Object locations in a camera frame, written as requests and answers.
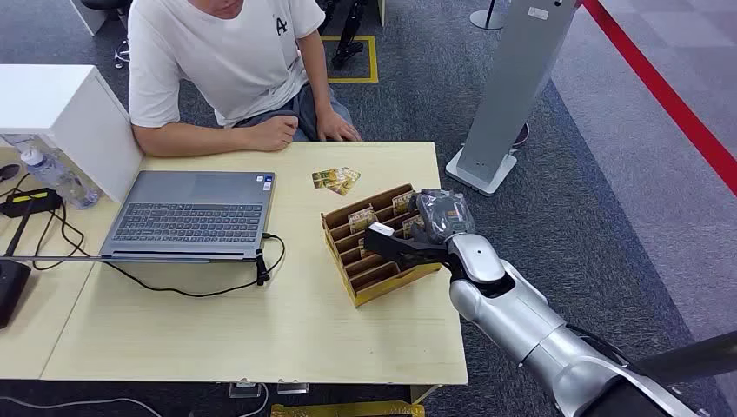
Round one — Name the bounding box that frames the person's right hand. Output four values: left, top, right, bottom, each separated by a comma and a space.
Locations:
247, 114, 299, 153

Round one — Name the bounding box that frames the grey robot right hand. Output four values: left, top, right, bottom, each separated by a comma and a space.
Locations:
410, 189, 477, 245

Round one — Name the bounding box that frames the person's left hand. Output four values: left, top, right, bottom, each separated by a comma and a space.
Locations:
315, 109, 363, 143

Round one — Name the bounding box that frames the person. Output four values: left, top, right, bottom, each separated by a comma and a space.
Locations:
127, 0, 363, 158

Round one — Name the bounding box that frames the wooden slotted card holder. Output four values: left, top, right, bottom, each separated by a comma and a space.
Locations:
321, 183, 443, 309

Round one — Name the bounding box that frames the black tripod stand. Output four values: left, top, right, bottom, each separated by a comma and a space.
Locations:
318, 0, 371, 70

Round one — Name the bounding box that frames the grey laptop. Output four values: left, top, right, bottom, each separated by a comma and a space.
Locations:
0, 169, 277, 265

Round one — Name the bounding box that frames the grey standing kiosk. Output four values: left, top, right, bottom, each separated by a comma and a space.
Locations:
444, 0, 581, 197

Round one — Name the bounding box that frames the round metal stanchion base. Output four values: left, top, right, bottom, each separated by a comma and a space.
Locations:
468, 0, 513, 31

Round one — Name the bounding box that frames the white box cabinet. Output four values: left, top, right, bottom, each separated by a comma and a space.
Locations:
0, 64, 144, 204

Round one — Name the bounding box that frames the clear plastic water bottle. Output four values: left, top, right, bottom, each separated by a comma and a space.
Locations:
19, 148, 102, 210

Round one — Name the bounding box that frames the black adapter yellow label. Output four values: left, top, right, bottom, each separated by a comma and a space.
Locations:
0, 187, 63, 219

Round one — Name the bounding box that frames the black device with antenna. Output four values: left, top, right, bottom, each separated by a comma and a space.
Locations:
0, 200, 37, 330

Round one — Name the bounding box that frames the black laptop cable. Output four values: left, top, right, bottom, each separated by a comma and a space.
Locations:
102, 232, 287, 299

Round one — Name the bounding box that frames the thin black cable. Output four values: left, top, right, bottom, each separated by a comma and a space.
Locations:
0, 172, 92, 272

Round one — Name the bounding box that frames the white cable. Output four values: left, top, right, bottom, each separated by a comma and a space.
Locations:
0, 395, 164, 417

